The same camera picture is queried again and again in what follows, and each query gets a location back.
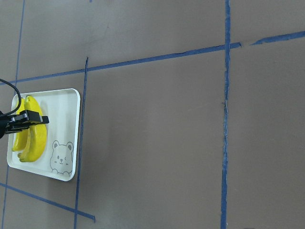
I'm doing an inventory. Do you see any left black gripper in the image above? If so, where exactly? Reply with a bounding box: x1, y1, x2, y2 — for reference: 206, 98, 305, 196
0, 110, 49, 138

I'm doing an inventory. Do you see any white rectangular bear tray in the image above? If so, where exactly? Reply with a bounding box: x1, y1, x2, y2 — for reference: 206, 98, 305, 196
7, 88, 81, 181

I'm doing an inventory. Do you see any yellow banana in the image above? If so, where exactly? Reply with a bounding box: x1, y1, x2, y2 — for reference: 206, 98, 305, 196
12, 98, 28, 152
18, 95, 47, 162

